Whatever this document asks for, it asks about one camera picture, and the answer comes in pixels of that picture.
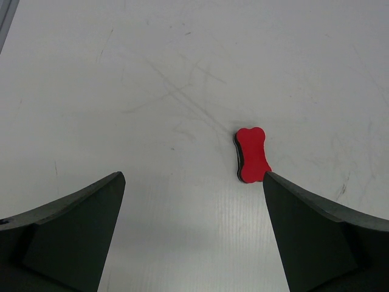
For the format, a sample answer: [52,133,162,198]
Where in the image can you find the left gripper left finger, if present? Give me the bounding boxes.
[1,172,126,291]

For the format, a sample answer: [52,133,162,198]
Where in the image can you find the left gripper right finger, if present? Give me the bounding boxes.
[263,172,388,291]

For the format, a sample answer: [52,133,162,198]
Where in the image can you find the red bone-shaped eraser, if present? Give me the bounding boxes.
[233,127,272,184]

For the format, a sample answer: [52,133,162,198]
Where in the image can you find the left aluminium frame post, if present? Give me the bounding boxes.
[0,0,19,52]

